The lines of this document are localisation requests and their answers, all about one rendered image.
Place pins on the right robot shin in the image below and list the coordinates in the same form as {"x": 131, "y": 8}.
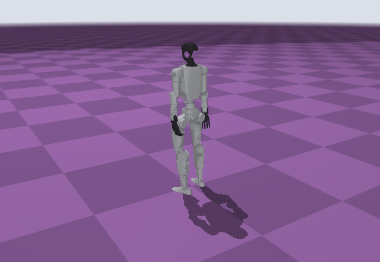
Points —
{"x": 199, "y": 164}

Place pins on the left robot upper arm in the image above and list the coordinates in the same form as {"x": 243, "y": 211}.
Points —
{"x": 176, "y": 76}

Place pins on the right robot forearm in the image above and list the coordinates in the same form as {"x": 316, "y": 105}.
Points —
{"x": 204, "y": 101}

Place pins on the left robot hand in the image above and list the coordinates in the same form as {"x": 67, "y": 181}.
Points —
{"x": 175, "y": 126}

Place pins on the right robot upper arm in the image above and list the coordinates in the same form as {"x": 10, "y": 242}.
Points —
{"x": 204, "y": 79}

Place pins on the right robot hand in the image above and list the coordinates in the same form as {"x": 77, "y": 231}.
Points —
{"x": 206, "y": 119}

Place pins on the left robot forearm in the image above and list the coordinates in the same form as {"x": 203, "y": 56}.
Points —
{"x": 173, "y": 105}

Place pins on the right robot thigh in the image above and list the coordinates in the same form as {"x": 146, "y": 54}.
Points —
{"x": 196, "y": 134}

